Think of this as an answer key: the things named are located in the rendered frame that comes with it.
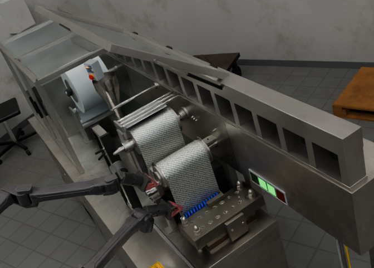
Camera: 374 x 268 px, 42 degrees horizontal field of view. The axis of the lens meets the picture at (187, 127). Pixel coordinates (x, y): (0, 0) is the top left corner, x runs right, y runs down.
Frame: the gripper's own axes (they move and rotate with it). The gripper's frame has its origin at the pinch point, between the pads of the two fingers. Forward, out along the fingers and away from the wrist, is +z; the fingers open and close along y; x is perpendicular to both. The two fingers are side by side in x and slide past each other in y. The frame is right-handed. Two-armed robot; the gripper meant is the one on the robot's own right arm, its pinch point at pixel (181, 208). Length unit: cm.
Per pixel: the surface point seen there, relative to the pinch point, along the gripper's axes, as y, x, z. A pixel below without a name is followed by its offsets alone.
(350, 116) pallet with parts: -104, 14, 233
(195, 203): 0.2, 2.0, 7.3
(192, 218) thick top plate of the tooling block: 6.5, -2.7, 2.9
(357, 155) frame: 83, 60, 7
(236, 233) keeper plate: 21.9, -3.8, 18.7
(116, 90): -72, 38, -9
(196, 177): 0.2, 15.9, 5.1
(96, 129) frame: -43, 25, -31
